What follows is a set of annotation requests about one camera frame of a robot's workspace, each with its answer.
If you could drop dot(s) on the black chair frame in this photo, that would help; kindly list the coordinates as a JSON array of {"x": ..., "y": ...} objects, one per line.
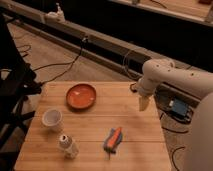
[{"x": 17, "y": 81}]

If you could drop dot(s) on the white device on rail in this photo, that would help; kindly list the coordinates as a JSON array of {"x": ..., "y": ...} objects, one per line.
[{"x": 58, "y": 15}]

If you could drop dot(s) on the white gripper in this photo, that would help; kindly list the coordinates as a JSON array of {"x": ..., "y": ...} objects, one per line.
[{"x": 145, "y": 87}]

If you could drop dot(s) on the grey metal rail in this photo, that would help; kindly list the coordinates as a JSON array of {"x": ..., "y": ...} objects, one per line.
[{"x": 100, "y": 41}]

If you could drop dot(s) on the orange round plate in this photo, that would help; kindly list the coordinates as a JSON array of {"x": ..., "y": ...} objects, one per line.
[{"x": 81, "y": 96}]

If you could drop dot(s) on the blue orange toy object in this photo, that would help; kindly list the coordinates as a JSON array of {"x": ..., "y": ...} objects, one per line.
[{"x": 113, "y": 140}]

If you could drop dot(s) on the blue electronic box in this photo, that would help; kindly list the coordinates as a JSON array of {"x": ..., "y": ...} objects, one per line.
[{"x": 178, "y": 108}]

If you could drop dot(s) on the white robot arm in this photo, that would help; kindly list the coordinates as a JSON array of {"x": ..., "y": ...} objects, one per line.
[{"x": 199, "y": 151}]

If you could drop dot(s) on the white paper cup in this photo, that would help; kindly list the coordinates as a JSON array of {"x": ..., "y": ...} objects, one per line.
[{"x": 52, "y": 119}]

